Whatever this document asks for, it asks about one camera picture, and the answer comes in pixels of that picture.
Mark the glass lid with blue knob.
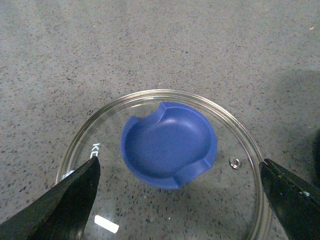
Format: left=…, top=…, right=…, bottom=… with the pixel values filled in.
left=56, top=89, right=272, bottom=240

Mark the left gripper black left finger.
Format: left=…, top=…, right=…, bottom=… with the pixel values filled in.
left=0, top=156, right=101, bottom=240

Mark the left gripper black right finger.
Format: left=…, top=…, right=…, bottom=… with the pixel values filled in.
left=259, top=158, right=320, bottom=240

